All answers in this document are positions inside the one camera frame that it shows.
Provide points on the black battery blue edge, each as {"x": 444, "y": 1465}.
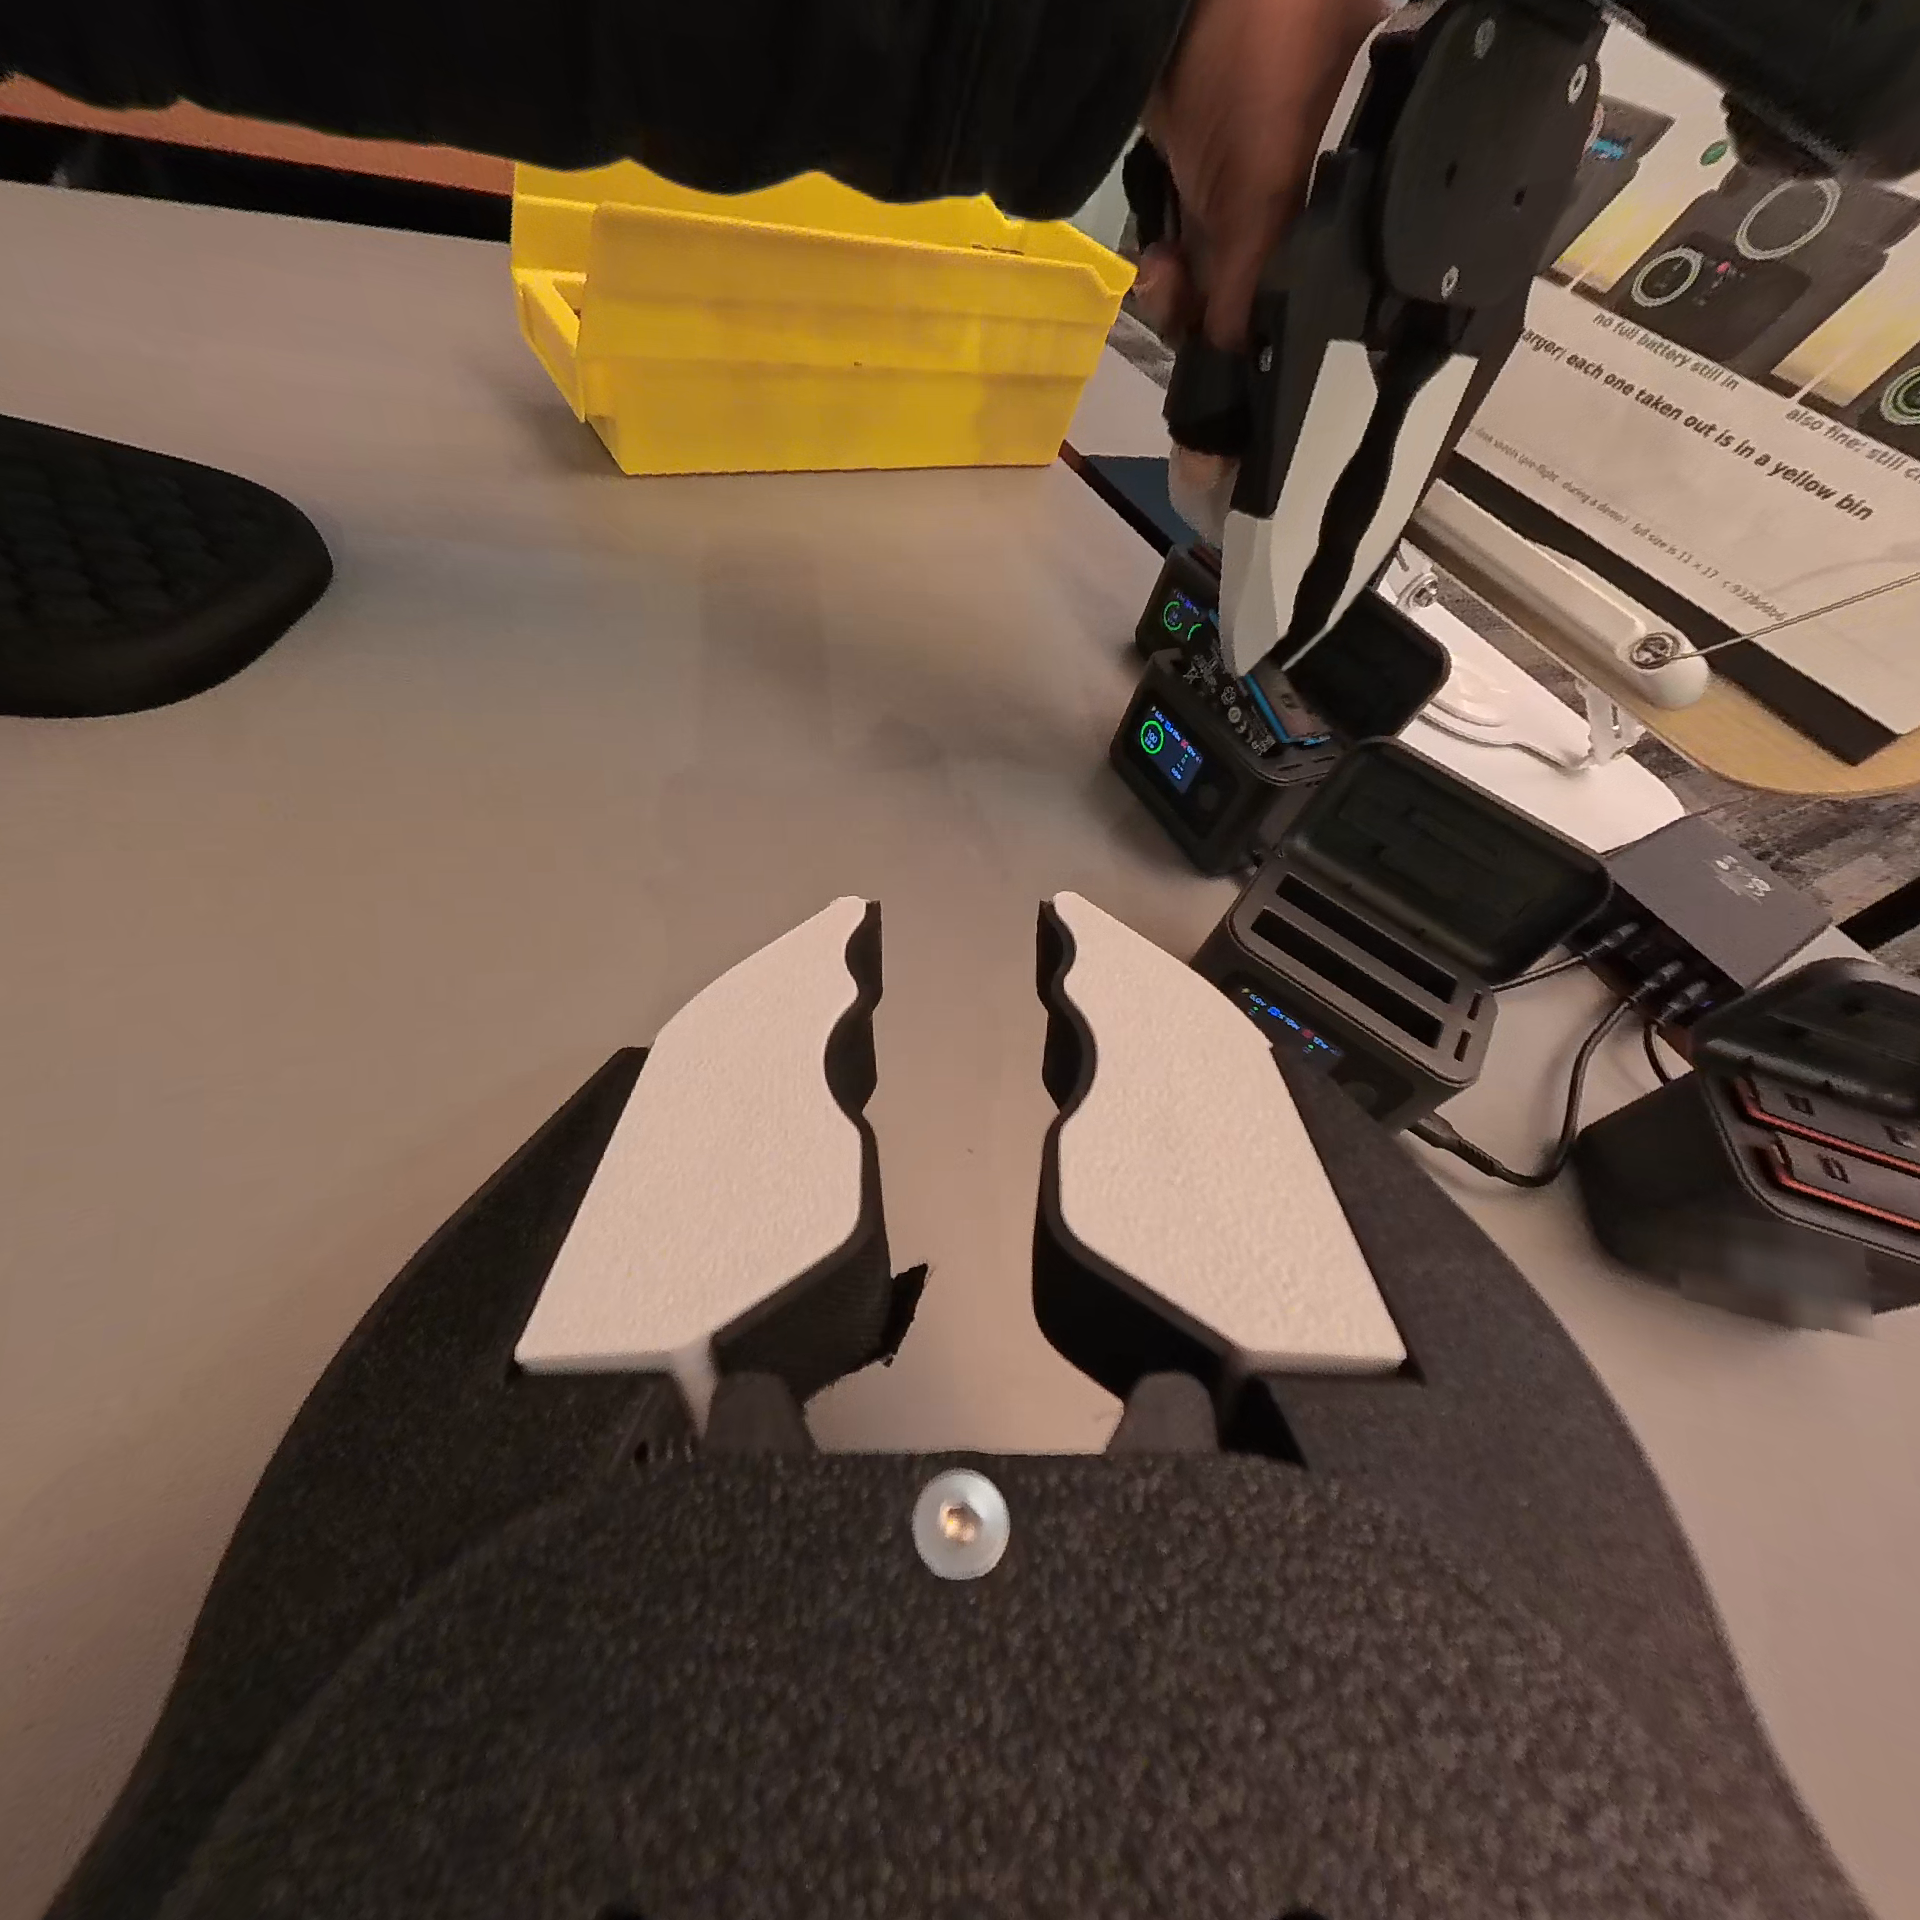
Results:
{"x": 1276, "y": 721}

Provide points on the black multiport charger hub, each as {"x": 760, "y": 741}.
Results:
{"x": 1710, "y": 885}

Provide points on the white board ledge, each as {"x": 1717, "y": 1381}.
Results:
{"x": 1560, "y": 599}

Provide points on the dark blue smartphone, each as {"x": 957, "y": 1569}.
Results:
{"x": 1132, "y": 489}

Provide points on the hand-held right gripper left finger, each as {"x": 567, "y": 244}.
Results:
{"x": 721, "y": 1171}

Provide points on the printed paper sheet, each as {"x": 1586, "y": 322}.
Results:
{"x": 1724, "y": 495}

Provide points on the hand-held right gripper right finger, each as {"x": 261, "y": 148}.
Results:
{"x": 1215, "y": 1171}

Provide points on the black battery red edge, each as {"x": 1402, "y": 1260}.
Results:
{"x": 1838, "y": 1179}
{"x": 1846, "y": 1109}

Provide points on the person's left hand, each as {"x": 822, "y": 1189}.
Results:
{"x": 1231, "y": 165}

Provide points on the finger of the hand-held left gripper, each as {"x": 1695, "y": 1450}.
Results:
{"x": 1300, "y": 481}
{"x": 1425, "y": 451}

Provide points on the black battery charging case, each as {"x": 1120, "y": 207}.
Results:
{"x": 1184, "y": 810}
{"x": 1177, "y": 617}
{"x": 1441, "y": 857}
{"x": 1680, "y": 1201}

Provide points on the black chair armrest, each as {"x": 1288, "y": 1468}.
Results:
{"x": 136, "y": 571}

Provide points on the yellow plastic bin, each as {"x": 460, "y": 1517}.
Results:
{"x": 826, "y": 346}

